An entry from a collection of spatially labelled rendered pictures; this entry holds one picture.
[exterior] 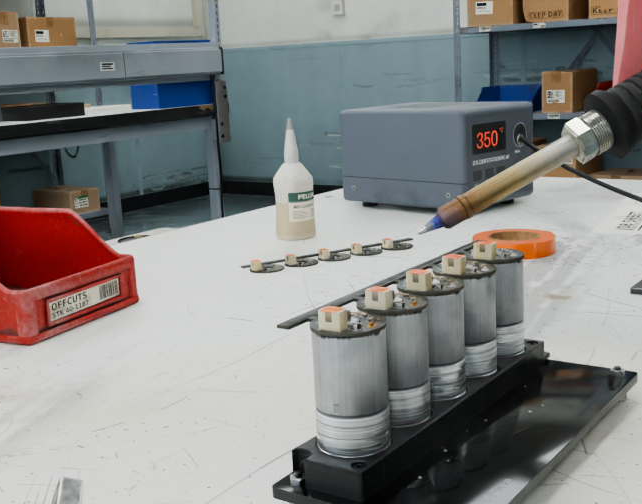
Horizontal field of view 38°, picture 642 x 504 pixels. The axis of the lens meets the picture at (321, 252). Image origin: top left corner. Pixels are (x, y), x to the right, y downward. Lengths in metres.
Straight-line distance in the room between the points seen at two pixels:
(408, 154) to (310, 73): 5.25
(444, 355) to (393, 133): 0.55
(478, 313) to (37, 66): 2.75
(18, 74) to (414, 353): 2.74
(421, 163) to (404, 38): 4.86
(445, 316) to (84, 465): 0.15
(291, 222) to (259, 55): 5.62
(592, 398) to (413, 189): 0.52
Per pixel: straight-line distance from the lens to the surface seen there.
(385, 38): 5.79
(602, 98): 0.33
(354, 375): 0.30
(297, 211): 0.77
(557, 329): 0.51
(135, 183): 6.20
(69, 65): 3.14
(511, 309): 0.39
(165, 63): 3.42
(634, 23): 0.35
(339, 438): 0.30
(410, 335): 0.32
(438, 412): 0.34
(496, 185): 0.32
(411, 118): 0.87
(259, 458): 0.36
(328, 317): 0.29
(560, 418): 0.36
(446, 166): 0.85
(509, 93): 5.31
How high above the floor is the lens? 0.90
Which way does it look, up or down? 12 degrees down
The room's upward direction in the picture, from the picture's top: 3 degrees counter-clockwise
